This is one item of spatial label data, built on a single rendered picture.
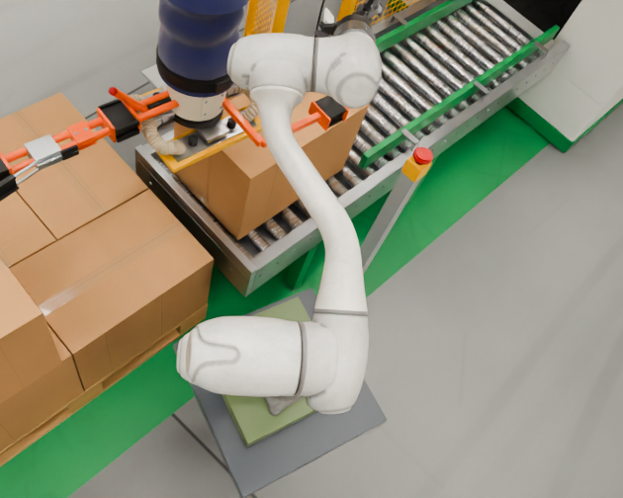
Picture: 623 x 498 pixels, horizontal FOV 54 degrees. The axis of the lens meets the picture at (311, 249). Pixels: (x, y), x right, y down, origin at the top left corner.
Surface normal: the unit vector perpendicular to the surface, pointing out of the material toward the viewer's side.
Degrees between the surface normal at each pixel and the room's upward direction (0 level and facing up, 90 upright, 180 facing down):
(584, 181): 0
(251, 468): 0
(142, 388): 0
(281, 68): 34
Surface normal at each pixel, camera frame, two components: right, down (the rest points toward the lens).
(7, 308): 0.21, -0.50
